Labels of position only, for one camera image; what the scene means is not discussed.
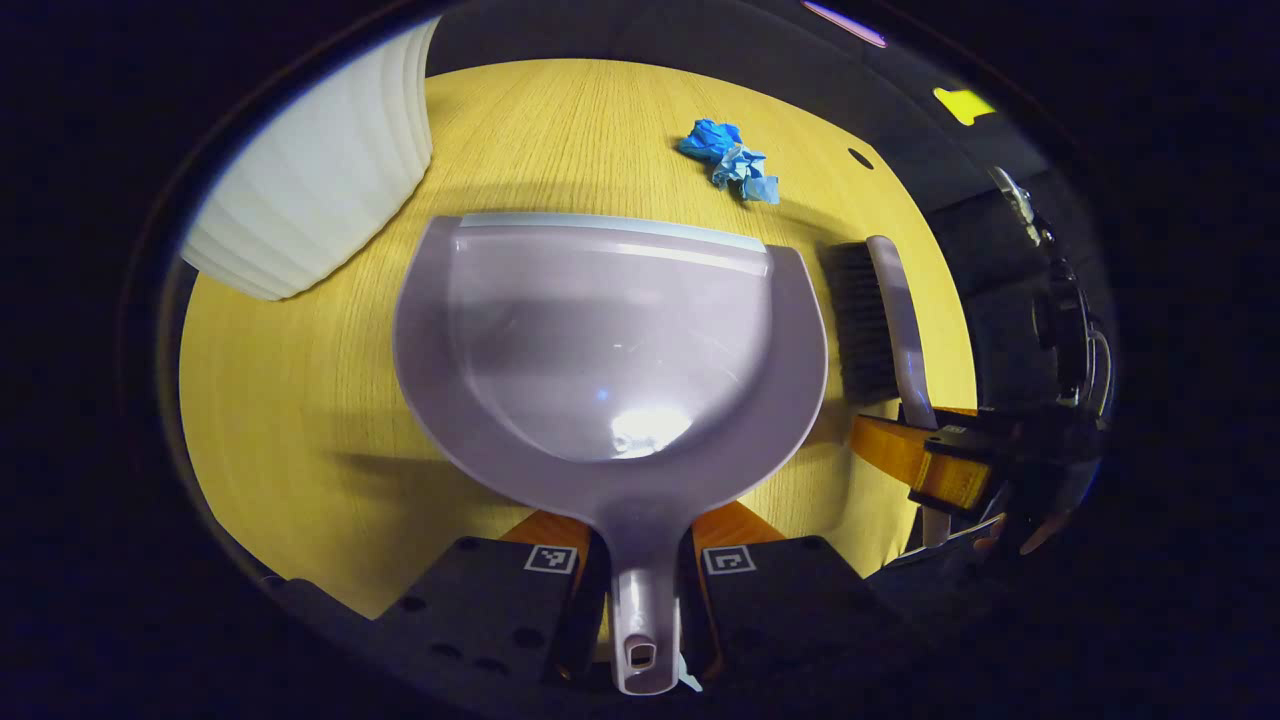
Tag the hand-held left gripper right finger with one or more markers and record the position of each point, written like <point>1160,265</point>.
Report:
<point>790,610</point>

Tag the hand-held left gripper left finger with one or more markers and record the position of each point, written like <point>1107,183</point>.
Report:
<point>480,610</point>

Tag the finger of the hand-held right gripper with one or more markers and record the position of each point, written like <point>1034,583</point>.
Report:
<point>975,422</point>
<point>955,480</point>

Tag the small pale pink broom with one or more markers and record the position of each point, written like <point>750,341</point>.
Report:
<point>900,320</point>

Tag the pale pink dustpan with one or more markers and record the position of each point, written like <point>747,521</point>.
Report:
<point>600,340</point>

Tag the light blue paper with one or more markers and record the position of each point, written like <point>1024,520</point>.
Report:
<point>752,175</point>

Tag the dark blue paper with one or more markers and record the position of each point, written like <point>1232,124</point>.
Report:
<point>712,138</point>

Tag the white ribbed garbage bin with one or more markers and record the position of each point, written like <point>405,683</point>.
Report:
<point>320,170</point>

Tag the wooden desktop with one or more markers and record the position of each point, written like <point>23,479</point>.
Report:
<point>300,420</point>

